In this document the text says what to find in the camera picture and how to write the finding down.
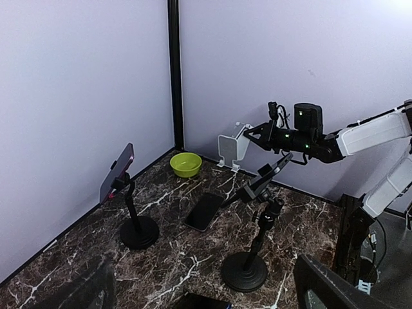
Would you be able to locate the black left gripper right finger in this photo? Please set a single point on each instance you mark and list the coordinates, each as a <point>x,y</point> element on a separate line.
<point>313,278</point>

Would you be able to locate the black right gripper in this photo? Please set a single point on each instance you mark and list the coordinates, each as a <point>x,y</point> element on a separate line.
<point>264,141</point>

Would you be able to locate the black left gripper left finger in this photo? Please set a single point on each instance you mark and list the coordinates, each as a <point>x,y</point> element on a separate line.
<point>92,286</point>

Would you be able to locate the grey small phone stand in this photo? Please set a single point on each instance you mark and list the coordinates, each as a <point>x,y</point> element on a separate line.
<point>233,148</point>

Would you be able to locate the dark phone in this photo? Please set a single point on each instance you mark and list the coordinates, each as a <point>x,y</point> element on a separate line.
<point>267,172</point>

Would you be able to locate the black phone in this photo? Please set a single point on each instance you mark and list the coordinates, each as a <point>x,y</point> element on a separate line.
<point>203,212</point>

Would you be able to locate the purple phone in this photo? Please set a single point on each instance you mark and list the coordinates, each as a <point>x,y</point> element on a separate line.
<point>117,170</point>

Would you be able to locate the black front tripod phone stand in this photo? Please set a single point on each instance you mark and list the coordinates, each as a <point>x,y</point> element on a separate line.
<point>246,271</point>

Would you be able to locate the black rear gooseneck phone stand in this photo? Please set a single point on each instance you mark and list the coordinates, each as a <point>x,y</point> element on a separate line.
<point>138,232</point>

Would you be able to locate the lime green plastic bowl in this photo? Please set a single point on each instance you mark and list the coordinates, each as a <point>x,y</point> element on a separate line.
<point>186,165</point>

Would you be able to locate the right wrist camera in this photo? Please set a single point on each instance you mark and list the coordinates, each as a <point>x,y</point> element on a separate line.
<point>272,111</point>

